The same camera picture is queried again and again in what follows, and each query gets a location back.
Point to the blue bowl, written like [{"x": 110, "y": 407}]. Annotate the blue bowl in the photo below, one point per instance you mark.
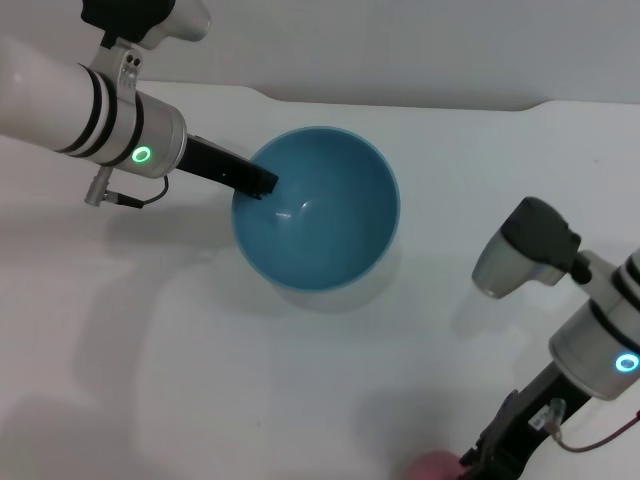
[{"x": 320, "y": 220}]

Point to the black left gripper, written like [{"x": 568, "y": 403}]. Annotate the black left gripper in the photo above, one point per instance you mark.
[{"x": 215, "y": 165}]

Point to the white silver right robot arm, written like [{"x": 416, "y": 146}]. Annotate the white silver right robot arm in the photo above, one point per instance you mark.
[{"x": 600, "y": 345}]

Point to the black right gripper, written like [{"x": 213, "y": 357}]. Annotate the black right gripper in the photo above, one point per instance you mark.
[{"x": 540, "y": 420}]

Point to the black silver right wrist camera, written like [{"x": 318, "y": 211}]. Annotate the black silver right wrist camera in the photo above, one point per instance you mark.
[{"x": 530, "y": 245}]

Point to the pink peach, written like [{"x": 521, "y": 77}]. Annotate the pink peach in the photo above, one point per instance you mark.
[{"x": 437, "y": 465}]

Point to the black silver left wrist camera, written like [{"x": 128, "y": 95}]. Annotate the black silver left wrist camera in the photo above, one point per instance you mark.
[{"x": 130, "y": 20}]

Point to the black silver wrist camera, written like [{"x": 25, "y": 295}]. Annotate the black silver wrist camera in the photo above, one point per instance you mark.
[
  {"x": 130, "y": 20},
  {"x": 530, "y": 245}
]

